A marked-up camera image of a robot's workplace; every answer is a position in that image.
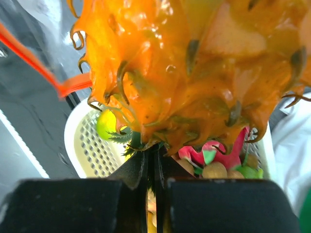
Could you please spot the clear zip bag orange zipper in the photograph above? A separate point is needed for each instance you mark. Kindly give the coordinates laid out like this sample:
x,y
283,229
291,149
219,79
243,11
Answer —
x,y
37,32

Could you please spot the brown longan bunch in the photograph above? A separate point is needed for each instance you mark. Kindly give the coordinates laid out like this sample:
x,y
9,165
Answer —
x,y
216,170

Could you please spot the green yellow mango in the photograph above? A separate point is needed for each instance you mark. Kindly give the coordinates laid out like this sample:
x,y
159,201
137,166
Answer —
x,y
109,128

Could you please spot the pink dragon fruit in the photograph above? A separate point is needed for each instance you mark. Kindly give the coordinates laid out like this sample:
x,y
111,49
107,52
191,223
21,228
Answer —
x,y
209,153

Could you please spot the white grey garment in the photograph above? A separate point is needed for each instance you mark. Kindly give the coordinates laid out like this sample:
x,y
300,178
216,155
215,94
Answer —
x,y
291,139

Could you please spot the white plastic fruit basket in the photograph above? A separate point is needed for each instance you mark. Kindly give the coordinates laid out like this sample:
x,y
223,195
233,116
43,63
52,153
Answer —
x,y
92,156

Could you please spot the orange toy pineapple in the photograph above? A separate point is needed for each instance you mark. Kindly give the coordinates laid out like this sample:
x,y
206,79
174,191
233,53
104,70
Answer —
x,y
183,72

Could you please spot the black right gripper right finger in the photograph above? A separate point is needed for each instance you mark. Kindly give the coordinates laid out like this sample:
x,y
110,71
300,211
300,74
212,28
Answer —
x,y
189,205

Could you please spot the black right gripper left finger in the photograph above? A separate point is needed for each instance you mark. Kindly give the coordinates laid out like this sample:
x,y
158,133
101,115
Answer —
x,y
116,204

